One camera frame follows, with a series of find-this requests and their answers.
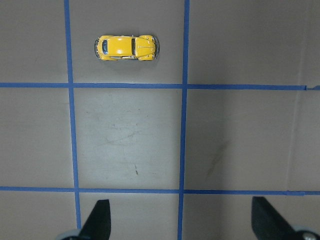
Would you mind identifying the yellow toy beetle car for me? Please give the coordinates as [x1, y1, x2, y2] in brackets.
[94, 35, 160, 61]

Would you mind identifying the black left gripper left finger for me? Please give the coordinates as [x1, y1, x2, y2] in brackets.
[78, 199, 111, 240]

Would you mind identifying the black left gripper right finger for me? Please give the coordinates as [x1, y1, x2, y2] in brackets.
[251, 196, 300, 240]

